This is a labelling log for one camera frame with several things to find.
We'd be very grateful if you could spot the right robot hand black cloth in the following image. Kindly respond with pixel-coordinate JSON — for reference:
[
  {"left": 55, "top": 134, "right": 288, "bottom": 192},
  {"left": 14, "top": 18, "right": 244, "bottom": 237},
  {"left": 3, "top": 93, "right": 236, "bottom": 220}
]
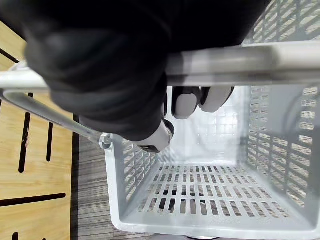
[{"left": 0, "top": 0, "right": 273, "bottom": 154}]

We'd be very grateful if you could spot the grey basket handle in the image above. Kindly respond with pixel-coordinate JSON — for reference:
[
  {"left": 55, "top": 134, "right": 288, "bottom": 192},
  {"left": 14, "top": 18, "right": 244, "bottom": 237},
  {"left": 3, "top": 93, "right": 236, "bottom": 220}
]
[
  {"left": 0, "top": 39, "right": 320, "bottom": 90},
  {"left": 2, "top": 89, "right": 111, "bottom": 151}
]

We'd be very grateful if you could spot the grey plastic slotted basket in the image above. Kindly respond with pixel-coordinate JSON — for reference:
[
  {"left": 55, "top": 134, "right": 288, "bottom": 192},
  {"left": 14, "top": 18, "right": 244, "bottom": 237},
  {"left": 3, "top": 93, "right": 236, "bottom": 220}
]
[{"left": 99, "top": 0, "right": 320, "bottom": 239}]

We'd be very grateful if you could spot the wooden panel with black slots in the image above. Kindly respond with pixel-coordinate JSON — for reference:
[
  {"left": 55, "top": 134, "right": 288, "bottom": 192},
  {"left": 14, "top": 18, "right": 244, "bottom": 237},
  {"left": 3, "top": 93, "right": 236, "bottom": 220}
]
[{"left": 0, "top": 19, "right": 81, "bottom": 240}]

